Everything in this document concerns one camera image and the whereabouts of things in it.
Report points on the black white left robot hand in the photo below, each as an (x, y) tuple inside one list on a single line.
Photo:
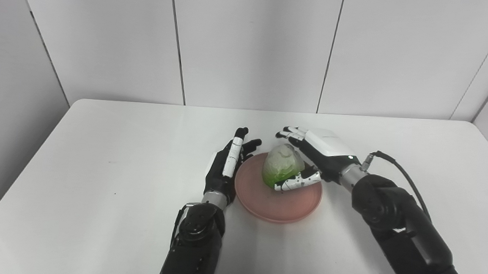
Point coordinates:
[(224, 174)]

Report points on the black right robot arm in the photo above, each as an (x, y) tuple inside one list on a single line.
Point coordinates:
[(404, 223)]

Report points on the pink round plate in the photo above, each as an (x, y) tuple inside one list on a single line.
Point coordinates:
[(278, 202)]

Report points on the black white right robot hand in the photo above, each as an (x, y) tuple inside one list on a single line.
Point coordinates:
[(327, 152)]

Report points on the green white toy cabbage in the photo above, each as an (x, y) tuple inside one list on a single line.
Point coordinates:
[(282, 167)]

